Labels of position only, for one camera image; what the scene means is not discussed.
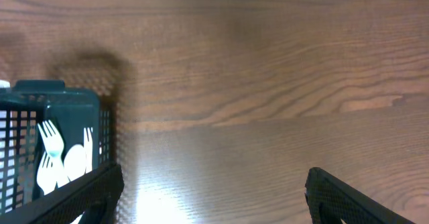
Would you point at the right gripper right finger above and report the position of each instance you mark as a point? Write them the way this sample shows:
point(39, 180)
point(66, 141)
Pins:
point(331, 200)

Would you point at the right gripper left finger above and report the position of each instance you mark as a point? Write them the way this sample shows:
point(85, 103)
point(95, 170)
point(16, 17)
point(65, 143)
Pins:
point(93, 197)

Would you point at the thick white plastic spoon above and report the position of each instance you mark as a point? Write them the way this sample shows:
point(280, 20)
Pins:
point(75, 162)

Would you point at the white plastic fork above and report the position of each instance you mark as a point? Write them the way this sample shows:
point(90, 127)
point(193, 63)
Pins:
point(88, 147)
point(45, 175)
point(54, 147)

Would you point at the dark green plastic basket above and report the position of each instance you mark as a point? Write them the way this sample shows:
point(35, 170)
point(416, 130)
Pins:
point(23, 107)

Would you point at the clear plastic perforated basket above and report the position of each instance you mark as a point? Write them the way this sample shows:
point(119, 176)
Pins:
point(4, 84)

